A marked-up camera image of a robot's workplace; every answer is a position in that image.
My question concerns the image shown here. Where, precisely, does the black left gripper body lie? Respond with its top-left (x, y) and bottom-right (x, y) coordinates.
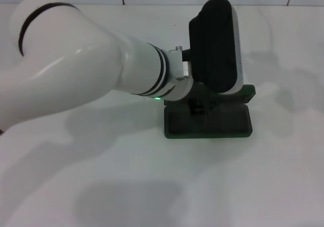
top-left (174, 82), bottom-right (221, 107)

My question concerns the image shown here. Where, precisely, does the green glasses case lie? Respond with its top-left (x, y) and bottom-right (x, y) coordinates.
top-left (164, 84), bottom-right (257, 139)

